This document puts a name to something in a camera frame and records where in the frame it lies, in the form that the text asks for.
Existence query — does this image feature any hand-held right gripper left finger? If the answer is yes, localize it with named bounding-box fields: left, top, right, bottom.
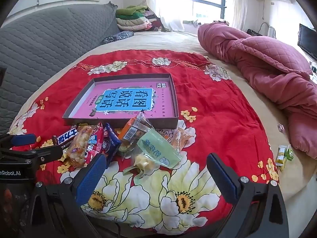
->
left=26, top=153, right=108, bottom=238

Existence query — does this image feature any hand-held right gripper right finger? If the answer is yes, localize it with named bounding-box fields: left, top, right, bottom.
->
left=206, top=153, right=290, bottom=238

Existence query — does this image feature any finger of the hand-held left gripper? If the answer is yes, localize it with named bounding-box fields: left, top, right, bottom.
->
left=0, top=144, right=63, bottom=165
left=0, top=134, right=37, bottom=147

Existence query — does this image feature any brown chocolate bar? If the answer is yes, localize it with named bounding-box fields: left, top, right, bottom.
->
left=53, top=126, right=81, bottom=146

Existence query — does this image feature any clear puffed cracker packet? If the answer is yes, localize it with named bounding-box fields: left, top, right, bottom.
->
left=66, top=125, right=94, bottom=168

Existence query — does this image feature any red wafer snack packet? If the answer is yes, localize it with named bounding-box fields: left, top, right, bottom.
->
left=85, top=124, right=109, bottom=156

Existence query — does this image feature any blue cookie packet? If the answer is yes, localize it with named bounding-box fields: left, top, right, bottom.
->
left=103, top=123, right=122, bottom=163

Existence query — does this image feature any orange clear pastry packet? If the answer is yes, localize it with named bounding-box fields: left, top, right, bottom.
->
left=117, top=111, right=155, bottom=144

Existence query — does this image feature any green clear pastry packet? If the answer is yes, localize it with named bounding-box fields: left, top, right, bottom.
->
left=124, top=128, right=182, bottom=178

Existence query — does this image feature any pink cardboard box tray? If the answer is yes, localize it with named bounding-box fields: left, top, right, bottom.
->
left=62, top=73, right=179, bottom=129

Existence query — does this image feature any small clear orange packet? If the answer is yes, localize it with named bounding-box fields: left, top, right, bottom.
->
left=171, top=127, right=196, bottom=152

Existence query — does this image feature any red floral cloth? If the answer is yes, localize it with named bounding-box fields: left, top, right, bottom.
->
left=9, top=50, right=280, bottom=228

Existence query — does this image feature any yellow green candy packet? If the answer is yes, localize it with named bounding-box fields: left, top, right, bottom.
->
left=274, top=145, right=288, bottom=171

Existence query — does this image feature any grey quilted headboard cover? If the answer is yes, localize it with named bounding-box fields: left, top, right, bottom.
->
left=0, top=1, right=122, bottom=134

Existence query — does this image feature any pink quilted duvet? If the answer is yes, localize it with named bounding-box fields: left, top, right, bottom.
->
left=198, top=23, right=317, bottom=159

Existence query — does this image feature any dark patterned pillow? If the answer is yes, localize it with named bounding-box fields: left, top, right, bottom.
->
left=102, top=31, right=135, bottom=44

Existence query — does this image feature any black bag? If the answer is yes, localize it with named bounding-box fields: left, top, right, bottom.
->
left=246, top=28, right=263, bottom=37

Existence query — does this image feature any beige bed sheet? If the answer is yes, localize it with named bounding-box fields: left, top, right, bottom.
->
left=9, top=31, right=317, bottom=219

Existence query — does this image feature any white chair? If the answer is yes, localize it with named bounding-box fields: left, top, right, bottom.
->
left=259, top=22, right=276, bottom=39

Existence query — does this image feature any pile of folded clothes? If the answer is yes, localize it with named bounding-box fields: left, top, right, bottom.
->
left=116, top=5, right=161, bottom=33

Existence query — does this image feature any black television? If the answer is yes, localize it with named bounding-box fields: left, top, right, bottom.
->
left=297, top=23, right=317, bottom=61

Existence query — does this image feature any white sheer curtain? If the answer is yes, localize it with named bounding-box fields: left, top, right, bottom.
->
left=231, top=0, right=249, bottom=30
left=146, top=0, right=196, bottom=31

